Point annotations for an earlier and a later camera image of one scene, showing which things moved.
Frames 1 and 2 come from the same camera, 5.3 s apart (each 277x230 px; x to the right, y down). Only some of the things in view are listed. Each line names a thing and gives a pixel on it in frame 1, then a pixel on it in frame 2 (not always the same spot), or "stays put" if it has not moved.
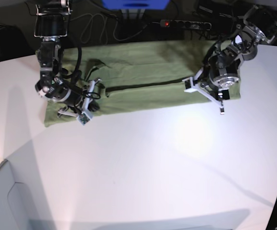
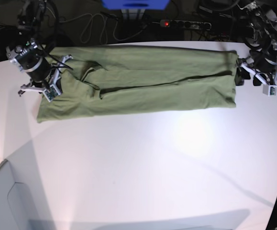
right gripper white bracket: x=193 y=87 → x=270 y=89
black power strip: x=188 y=24 stays put
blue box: x=132 y=5 stays put
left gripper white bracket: x=84 y=116 → x=53 y=91
